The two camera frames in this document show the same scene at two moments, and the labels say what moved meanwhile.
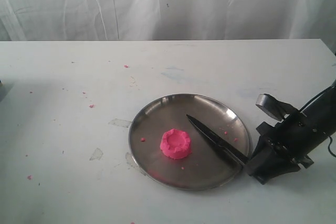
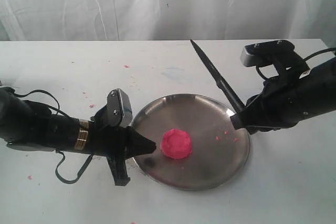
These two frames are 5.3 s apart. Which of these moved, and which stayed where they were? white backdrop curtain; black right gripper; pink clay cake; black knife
Moved: black knife; black right gripper
Stayed: pink clay cake; white backdrop curtain
